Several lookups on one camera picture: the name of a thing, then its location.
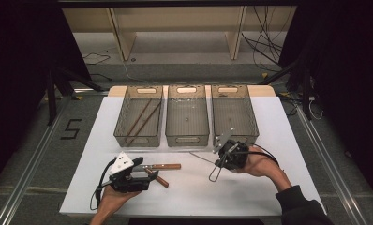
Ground bundle of black cables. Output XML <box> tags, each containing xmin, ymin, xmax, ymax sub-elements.
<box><xmin>240</xmin><ymin>5</ymin><xmax>291</xmax><ymax>73</ymax></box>

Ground wooden-handled table knife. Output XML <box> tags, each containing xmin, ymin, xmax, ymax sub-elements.
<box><xmin>132</xmin><ymin>162</ymin><xmax>182</xmax><ymax>173</ymax></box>

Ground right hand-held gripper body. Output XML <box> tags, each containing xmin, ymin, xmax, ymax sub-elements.
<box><xmin>212</xmin><ymin>127</ymin><xmax>250</xmax><ymax>172</ymax></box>

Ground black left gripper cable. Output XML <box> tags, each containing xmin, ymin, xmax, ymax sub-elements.
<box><xmin>89</xmin><ymin>157</ymin><xmax>117</xmax><ymax>211</ymax></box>

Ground black metal stand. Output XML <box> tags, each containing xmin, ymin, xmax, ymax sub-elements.
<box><xmin>259</xmin><ymin>59</ymin><xmax>315</xmax><ymax>121</ymax></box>
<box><xmin>45</xmin><ymin>67</ymin><xmax>105</xmax><ymax>126</ymax></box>

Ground black curtain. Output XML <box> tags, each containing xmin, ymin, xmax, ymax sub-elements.
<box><xmin>0</xmin><ymin>0</ymin><xmax>94</xmax><ymax>193</ymax></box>
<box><xmin>277</xmin><ymin>0</ymin><xmax>373</xmax><ymax>207</ymax></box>

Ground light wooden shelf unit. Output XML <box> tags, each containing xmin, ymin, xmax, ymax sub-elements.
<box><xmin>62</xmin><ymin>6</ymin><xmax>296</xmax><ymax>62</ymax></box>

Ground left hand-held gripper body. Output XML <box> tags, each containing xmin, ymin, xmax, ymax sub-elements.
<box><xmin>108</xmin><ymin>151</ymin><xmax>151</xmax><ymax>193</ymax></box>

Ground clear grey plastic bin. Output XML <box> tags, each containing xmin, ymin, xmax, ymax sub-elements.
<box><xmin>210</xmin><ymin>84</ymin><xmax>260</xmax><ymax>148</ymax></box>
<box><xmin>113</xmin><ymin>85</ymin><xmax>164</xmax><ymax>148</ymax></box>
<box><xmin>165</xmin><ymin>84</ymin><xmax>211</xmax><ymax>147</ymax></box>

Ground white floor cable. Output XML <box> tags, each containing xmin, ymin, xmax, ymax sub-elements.
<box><xmin>122</xmin><ymin>60</ymin><xmax>176</xmax><ymax>86</ymax></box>

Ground black overhead bar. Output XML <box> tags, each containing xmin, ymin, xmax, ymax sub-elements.
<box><xmin>57</xmin><ymin>0</ymin><xmax>301</xmax><ymax>8</ymax></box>

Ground black floor cable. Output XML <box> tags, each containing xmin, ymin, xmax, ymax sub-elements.
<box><xmin>82</xmin><ymin>51</ymin><xmax>113</xmax><ymax>83</ymax></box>

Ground aluminium floor rail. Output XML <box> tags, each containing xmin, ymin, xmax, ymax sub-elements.
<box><xmin>295</xmin><ymin>104</ymin><xmax>370</xmax><ymax>225</ymax></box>
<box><xmin>0</xmin><ymin>93</ymin><xmax>71</xmax><ymax>225</ymax></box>

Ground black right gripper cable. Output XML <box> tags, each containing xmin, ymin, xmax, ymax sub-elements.
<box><xmin>245</xmin><ymin>142</ymin><xmax>281</xmax><ymax>167</ymax></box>

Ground person's right hand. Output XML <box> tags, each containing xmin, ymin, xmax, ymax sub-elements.
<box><xmin>236</xmin><ymin>146</ymin><xmax>284</xmax><ymax>183</ymax></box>

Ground person's left hand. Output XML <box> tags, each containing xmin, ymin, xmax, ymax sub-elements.
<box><xmin>94</xmin><ymin>187</ymin><xmax>142</xmax><ymax>220</ymax></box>

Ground wooden-handled fork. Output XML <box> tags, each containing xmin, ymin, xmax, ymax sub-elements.
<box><xmin>144</xmin><ymin>167</ymin><xmax>170</xmax><ymax>188</ymax></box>

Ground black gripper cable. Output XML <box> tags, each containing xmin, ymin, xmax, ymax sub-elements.
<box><xmin>89</xmin><ymin>157</ymin><xmax>117</xmax><ymax>211</ymax></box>
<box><xmin>245</xmin><ymin>142</ymin><xmax>281</xmax><ymax>167</ymax></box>

